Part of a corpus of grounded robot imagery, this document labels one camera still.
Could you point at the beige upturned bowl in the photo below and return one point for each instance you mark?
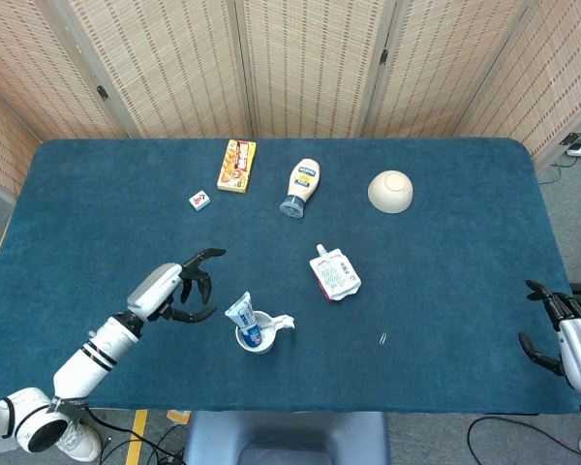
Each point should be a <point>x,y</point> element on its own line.
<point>389,191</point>

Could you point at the white spout pouch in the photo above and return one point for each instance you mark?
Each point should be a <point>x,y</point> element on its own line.
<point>334,276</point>

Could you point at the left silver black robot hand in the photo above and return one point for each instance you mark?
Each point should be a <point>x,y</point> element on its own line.
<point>157,288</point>

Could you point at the blue tablecloth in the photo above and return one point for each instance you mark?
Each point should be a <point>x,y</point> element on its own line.
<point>440,271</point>

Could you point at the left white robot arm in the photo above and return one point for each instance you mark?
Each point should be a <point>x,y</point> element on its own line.
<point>92,358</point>

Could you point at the yellow floor tape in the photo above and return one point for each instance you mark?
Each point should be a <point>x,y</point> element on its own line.
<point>136,436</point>

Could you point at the mayonnaise squeeze bottle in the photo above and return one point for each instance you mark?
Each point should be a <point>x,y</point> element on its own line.
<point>302,181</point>

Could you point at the white sneaker with laces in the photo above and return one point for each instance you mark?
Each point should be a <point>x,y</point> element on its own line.
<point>87,445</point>

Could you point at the yellow curry box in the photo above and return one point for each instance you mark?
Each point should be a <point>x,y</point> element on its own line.
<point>237,167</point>

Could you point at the white mahjong tile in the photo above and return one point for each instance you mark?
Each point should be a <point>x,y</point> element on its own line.
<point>199,200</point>

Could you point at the black metal bracket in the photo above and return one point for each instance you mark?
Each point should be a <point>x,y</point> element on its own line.
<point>572,138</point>

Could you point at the black screen hinge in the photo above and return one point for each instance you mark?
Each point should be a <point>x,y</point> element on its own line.
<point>102,92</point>
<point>384,55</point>

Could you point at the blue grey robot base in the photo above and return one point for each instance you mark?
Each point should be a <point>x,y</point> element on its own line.
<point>285,436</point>

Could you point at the white blue toothpaste tube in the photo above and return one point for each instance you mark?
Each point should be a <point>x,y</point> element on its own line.
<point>242,315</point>

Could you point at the bamboo folding screen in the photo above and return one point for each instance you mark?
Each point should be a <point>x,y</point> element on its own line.
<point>310,68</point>

